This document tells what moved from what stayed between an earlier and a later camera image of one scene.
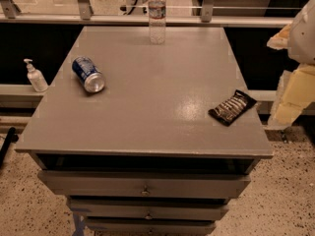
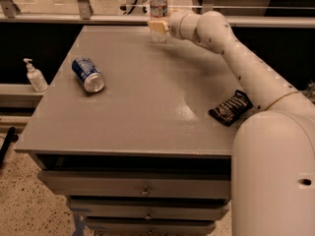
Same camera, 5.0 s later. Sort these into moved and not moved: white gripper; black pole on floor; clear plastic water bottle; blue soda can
Moved: white gripper
Not moved: blue soda can; black pole on floor; clear plastic water bottle
